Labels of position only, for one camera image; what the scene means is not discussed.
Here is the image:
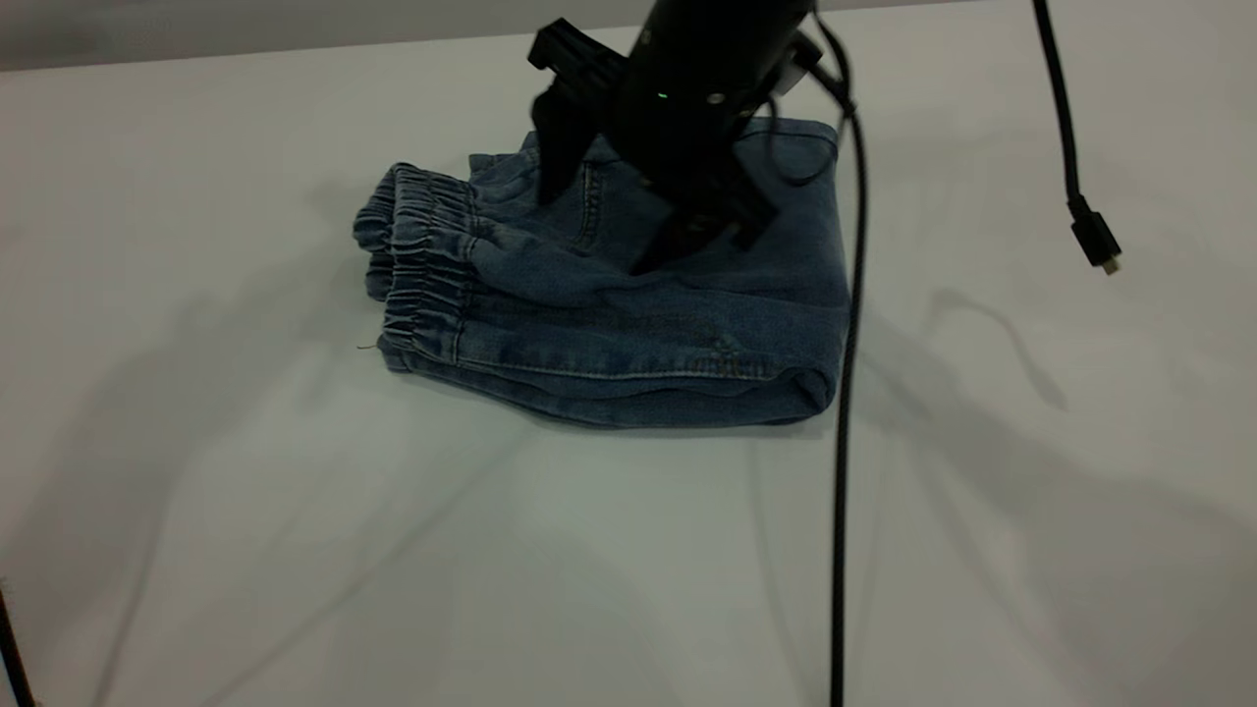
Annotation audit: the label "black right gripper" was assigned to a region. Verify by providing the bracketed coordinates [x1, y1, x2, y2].
[530, 18, 777, 276]

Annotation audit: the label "black dangling USB cable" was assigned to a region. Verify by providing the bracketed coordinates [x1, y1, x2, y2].
[1031, 0, 1123, 276]

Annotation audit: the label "long black braided cable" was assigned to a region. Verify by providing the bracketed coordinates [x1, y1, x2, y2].
[0, 579, 37, 707]
[810, 15, 867, 707]

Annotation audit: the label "blue denim shorts with print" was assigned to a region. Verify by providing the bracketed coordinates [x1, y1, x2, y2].
[352, 116, 851, 429]

